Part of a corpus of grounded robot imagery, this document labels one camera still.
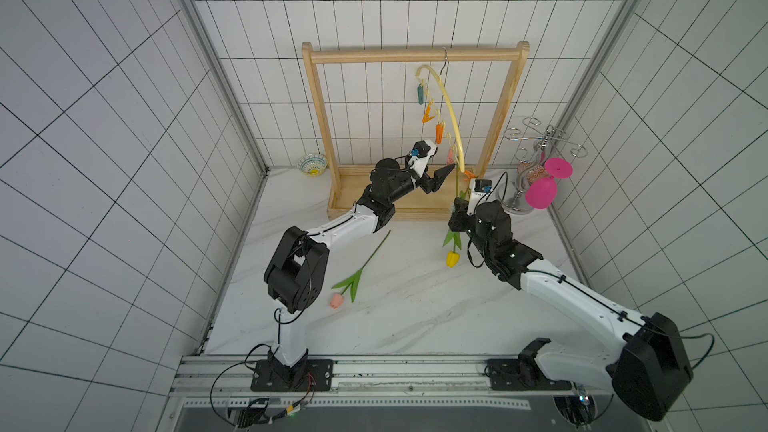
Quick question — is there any yellow wavy clothes hanger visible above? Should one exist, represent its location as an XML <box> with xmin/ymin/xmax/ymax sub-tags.
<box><xmin>415</xmin><ymin>47</ymin><xmax>468</xmax><ymax>175</ymax></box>

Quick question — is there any orange clothespin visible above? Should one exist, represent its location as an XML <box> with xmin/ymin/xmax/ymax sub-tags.
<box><xmin>435</xmin><ymin>122</ymin><xmax>445</xmax><ymax>144</ymax></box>
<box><xmin>422</xmin><ymin>102</ymin><xmax>435</xmax><ymax>123</ymax></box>

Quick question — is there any yellow tulip flower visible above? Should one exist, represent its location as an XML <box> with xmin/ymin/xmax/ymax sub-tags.
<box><xmin>443</xmin><ymin>188</ymin><xmax>471</xmax><ymax>268</ymax></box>

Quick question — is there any pink tulip flower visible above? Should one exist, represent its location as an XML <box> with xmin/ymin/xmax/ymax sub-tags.
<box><xmin>329</xmin><ymin>232</ymin><xmax>391</xmax><ymax>309</ymax></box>

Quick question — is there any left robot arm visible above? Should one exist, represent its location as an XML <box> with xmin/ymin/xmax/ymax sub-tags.
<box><xmin>264</xmin><ymin>156</ymin><xmax>455</xmax><ymax>371</ymax></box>

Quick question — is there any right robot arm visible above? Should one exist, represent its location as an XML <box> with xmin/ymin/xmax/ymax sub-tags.
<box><xmin>448</xmin><ymin>197</ymin><xmax>694</xmax><ymax>421</ymax></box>

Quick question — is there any red patterned cup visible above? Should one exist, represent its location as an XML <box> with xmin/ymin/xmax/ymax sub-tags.
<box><xmin>516</xmin><ymin>162</ymin><xmax>549</xmax><ymax>191</ymax></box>

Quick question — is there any patterned small bowl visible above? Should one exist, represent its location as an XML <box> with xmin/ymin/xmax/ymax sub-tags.
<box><xmin>297</xmin><ymin>153</ymin><xmax>328</xmax><ymax>177</ymax></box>

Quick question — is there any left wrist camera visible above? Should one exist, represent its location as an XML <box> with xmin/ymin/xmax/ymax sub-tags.
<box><xmin>406</xmin><ymin>139</ymin><xmax>438</xmax><ymax>178</ymax></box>

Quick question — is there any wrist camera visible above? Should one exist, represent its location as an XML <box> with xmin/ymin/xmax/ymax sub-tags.
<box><xmin>406</xmin><ymin>139</ymin><xmax>438</xmax><ymax>178</ymax></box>
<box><xmin>467</xmin><ymin>178</ymin><xmax>493</xmax><ymax>215</ymax></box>

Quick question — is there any silver wire glass rack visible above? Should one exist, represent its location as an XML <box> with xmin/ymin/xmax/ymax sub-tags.
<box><xmin>496</xmin><ymin>116</ymin><xmax>588</xmax><ymax>215</ymax></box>

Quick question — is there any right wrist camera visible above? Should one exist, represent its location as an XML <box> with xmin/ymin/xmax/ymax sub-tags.
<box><xmin>467</xmin><ymin>178</ymin><xmax>493</xmax><ymax>215</ymax></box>

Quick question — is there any wooden hanger rack frame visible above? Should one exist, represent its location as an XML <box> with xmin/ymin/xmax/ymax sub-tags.
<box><xmin>301</xmin><ymin>41</ymin><xmax>530</xmax><ymax>220</ymax></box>

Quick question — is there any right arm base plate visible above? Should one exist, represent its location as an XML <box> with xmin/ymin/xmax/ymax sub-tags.
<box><xmin>483</xmin><ymin>338</ymin><xmax>573</xmax><ymax>392</ymax></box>

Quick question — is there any right base cable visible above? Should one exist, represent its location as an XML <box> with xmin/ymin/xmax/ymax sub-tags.
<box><xmin>551</xmin><ymin>392</ymin><xmax>601</xmax><ymax>427</ymax></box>

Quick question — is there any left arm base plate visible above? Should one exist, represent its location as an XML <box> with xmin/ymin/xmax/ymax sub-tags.
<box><xmin>250</xmin><ymin>358</ymin><xmax>335</xmax><ymax>392</ymax></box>

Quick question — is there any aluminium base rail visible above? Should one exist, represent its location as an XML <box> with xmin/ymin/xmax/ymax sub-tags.
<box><xmin>159</xmin><ymin>354</ymin><xmax>668</xmax><ymax>431</ymax></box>

